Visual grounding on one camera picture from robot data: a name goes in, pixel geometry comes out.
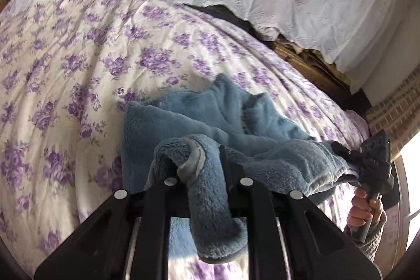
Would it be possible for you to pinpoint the person's right hand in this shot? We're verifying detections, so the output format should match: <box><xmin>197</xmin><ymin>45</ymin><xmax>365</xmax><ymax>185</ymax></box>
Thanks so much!
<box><xmin>346</xmin><ymin>188</ymin><xmax>384</xmax><ymax>231</ymax></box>

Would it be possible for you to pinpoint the blue fleece jacket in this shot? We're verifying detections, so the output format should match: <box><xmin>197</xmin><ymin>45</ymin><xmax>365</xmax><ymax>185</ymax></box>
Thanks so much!
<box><xmin>121</xmin><ymin>73</ymin><xmax>361</xmax><ymax>264</ymax></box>

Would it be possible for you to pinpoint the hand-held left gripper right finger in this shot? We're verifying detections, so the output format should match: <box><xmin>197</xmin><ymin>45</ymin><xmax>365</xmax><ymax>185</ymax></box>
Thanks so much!
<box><xmin>219</xmin><ymin>145</ymin><xmax>383</xmax><ymax>280</ymax></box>

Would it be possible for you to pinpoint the person's right forearm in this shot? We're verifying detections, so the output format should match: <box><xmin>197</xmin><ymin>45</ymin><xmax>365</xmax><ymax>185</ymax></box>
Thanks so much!
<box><xmin>353</xmin><ymin>218</ymin><xmax>388</xmax><ymax>264</ymax></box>

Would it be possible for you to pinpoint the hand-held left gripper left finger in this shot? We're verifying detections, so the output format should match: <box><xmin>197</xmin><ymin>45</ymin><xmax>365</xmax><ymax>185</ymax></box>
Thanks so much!
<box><xmin>34</xmin><ymin>178</ymin><xmax>178</xmax><ymax>280</ymax></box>

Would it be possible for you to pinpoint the purple floral bedsheet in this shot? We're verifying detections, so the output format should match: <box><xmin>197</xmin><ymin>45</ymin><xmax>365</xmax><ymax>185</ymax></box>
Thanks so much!
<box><xmin>0</xmin><ymin>0</ymin><xmax>370</xmax><ymax>280</ymax></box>

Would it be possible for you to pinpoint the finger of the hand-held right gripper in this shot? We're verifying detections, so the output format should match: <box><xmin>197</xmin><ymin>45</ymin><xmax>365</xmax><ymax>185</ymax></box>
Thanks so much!
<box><xmin>330</xmin><ymin>140</ymin><xmax>365</xmax><ymax>169</ymax></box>

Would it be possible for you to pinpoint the dark cloth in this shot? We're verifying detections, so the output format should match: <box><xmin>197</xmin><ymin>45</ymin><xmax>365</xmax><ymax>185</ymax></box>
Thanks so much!
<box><xmin>187</xmin><ymin>3</ymin><xmax>263</xmax><ymax>38</ymax></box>

